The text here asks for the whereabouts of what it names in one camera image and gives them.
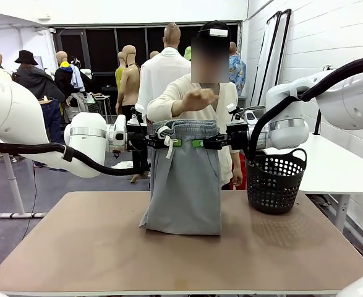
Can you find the mannequin in blue floral shirt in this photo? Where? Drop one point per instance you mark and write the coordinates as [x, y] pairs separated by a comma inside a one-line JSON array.
[[238, 71]]

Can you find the mannequin with black hat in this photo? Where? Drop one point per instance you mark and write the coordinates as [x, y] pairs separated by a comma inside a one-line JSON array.
[[34, 80]]

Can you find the person right forearm cream sleeve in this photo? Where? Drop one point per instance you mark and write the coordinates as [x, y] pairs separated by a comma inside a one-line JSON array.
[[165, 106]]

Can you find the white cloth on floor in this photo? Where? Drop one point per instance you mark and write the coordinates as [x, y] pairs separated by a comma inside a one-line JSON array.
[[122, 164]]

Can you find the red bin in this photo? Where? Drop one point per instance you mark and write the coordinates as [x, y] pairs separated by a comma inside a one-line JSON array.
[[245, 182]]

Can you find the white side table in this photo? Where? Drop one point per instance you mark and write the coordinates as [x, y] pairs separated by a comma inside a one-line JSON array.
[[332, 167]]

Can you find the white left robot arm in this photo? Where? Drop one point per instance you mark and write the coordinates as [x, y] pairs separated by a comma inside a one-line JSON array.
[[85, 139]]

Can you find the small white background table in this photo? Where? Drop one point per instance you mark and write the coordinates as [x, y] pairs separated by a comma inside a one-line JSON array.
[[102, 96]]

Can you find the green hat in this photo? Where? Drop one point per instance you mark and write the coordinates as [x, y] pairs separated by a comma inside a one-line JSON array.
[[187, 53]]

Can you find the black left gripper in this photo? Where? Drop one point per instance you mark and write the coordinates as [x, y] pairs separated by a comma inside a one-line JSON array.
[[136, 137]]

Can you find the mannequin in white shirt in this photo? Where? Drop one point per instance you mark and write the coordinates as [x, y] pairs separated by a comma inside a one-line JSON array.
[[162, 74]]

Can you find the bare mannequin head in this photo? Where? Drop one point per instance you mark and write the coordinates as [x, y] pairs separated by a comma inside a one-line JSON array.
[[154, 55]]

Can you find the grey training pants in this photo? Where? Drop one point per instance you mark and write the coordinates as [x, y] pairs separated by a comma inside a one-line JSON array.
[[184, 191]]

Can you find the person in cream cardigan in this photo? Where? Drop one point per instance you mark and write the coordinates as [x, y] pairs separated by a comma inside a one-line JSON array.
[[224, 102]]

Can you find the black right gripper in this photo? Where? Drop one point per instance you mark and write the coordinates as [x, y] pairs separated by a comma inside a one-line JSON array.
[[238, 136]]

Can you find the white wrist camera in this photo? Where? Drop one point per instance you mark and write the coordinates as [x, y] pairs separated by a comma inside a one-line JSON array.
[[232, 107], [134, 119]]

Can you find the black perforated laundry basket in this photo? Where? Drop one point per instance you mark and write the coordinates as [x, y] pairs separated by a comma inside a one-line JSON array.
[[271, 191]]

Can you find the bare tan mannequin black trousers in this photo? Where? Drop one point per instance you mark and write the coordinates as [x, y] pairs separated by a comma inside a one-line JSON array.
[[130, 89]]

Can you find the person right hand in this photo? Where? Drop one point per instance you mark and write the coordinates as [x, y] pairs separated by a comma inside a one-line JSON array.
[[198, 100]]

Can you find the mannequin in yellow top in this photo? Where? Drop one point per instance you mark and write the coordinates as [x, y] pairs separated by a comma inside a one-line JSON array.
[[119, 77]]

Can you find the mannequin with yellow scarf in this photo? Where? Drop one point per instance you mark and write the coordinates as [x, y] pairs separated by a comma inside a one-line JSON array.
[[64, 79]]

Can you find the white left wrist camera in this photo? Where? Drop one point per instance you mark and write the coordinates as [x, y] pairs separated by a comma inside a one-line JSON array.
[[134, 119]]

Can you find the person left hand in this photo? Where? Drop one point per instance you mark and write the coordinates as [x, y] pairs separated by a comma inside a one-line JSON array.
[[237, 177]]

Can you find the white table with T-foot leg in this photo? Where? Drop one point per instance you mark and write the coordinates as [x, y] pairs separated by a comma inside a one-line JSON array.
[[14, 185]]

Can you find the white folding screen black frame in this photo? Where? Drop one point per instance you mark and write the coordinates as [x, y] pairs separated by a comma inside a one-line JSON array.
[[269, 62]]

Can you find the white head-mounted camera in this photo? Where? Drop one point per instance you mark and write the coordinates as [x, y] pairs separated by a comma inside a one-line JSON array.
[[218, 32]]

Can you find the white appliance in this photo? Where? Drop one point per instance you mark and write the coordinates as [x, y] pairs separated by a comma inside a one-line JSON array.
[[250, 117]]

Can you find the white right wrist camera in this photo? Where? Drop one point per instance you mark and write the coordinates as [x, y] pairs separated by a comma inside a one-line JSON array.
[[232, 107]]

